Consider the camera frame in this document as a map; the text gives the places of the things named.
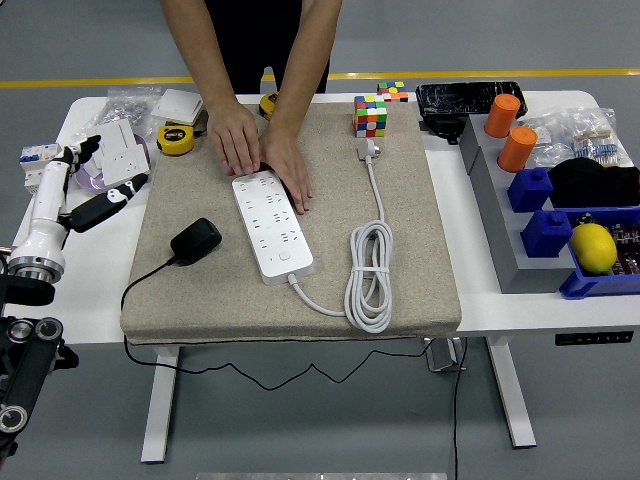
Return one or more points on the person's left hand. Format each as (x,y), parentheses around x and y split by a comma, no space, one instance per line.
(287,165)

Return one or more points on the person's right hand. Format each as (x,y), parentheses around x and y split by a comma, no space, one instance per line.
(235,140)

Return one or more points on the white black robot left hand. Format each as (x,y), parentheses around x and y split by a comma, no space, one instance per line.
(45,200)

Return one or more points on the white power strip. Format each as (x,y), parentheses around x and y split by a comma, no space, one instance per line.
(275,240)

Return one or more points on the black power adapter plug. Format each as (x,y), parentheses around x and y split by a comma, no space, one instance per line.
(195,240)

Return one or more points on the person's right forearm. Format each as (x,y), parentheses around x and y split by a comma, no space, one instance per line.
(200,60)

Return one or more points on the person's left forearm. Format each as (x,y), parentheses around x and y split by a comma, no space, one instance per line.
(305,65)

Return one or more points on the white circuit breaker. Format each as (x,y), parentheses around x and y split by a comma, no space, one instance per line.
(35,162)

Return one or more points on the yellow black tape measure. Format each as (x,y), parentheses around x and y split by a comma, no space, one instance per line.
(267,105)

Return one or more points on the round yellow tape measure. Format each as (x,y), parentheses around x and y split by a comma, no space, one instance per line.
(175,141)

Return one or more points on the large colourful puzzle cube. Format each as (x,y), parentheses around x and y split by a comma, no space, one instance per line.
(370,117)

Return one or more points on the person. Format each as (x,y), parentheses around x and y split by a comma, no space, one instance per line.
(260,40)

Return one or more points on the clear bag of screws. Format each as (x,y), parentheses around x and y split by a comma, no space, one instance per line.
(125,107)

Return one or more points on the small colourful puzzle cube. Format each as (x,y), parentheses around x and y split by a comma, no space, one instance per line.
(392,91)

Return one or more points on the grey-brown fabric mat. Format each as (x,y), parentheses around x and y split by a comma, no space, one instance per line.
(225,310)

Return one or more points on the black charger block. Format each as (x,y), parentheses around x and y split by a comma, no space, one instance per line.
(442,127)

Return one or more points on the black plastic tray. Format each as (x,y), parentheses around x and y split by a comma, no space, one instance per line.
(465,97)

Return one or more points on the orange cylinder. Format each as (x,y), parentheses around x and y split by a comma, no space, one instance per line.
(516,150)
(501,117)

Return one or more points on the grey stepped block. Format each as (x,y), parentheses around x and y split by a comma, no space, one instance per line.
(505,240)

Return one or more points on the white table leg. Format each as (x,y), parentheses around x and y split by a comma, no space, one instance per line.
(512,400)
(160,400)

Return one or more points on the blue plastic block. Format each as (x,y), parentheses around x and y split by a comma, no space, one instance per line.
(546,235)
(530,190)

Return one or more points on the silver box under table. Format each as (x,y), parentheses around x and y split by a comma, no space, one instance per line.
(442,356)

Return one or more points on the clear bag of small parts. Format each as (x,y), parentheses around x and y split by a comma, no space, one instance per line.
(545,135)

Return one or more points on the black cloth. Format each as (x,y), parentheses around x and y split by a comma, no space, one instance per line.
(585,182)

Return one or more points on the clear bag of resistors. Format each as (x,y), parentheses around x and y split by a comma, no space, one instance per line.
(600,137)

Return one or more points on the yellow lemon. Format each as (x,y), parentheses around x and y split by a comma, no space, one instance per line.
(593,248)

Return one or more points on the blue plastic bin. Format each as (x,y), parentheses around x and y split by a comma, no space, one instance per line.
(590,287)

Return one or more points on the dark circuit boards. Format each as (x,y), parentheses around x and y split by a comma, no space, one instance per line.
(627,240)

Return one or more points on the black table control panel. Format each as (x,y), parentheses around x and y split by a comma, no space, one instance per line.
(595,338)

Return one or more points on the white wall switch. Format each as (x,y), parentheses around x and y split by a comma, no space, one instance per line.
(175,105)

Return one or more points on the white wall socket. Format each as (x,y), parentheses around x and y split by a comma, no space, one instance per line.
(125,165)

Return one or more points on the white switch panel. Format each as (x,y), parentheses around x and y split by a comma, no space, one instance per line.
(117,135)

